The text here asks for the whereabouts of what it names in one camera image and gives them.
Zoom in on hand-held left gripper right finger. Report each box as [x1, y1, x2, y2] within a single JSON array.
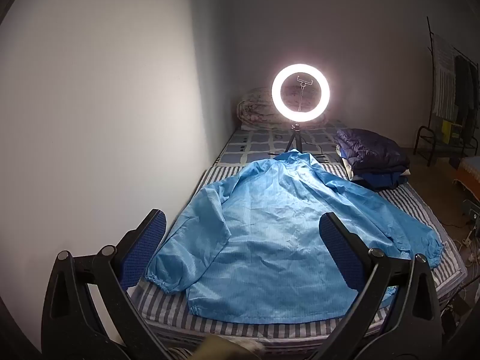
[[318, 212, 445, 360]]

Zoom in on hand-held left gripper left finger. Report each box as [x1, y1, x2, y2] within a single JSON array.
[[41, 209, 177, 360]]

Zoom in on blue jacket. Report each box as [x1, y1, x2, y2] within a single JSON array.
[[144, 149, 445, 325]]

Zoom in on dark hanging clothes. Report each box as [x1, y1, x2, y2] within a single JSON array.
[[454, 55, 480, 136]]

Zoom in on black clothes rack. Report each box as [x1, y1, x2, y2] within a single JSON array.
[[427, 17, 480, 121]]

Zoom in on folded blue garment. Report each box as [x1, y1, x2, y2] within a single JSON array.
[[352, 170, 409, 190]]

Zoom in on folded white garment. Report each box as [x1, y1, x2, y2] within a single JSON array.
[[336, 145, 357, 181]]

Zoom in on folded navy puffer jacket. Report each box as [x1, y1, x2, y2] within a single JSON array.
[[335, 127, 411, 175]]

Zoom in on checkered bed sheet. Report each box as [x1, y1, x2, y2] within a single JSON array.
[[214, 120, 349, 167]]

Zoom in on orange cloth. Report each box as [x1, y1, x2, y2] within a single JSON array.
[[454, 157, 480, 196]]

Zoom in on black metal low rack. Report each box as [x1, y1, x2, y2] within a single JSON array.
[[413, 124, 469, 167]]

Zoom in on yellow box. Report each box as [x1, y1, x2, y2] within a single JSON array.
[[442, 120, 462, 145]]

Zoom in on folded floral quilt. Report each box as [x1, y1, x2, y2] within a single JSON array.
[[236, 87, 329, 132]]

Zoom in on striped hanging towel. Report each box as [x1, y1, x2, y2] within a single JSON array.
[[431, 34, 458, 121]]

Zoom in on ring light on tripod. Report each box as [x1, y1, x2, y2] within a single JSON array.
[[271, 63, 331, 158]]

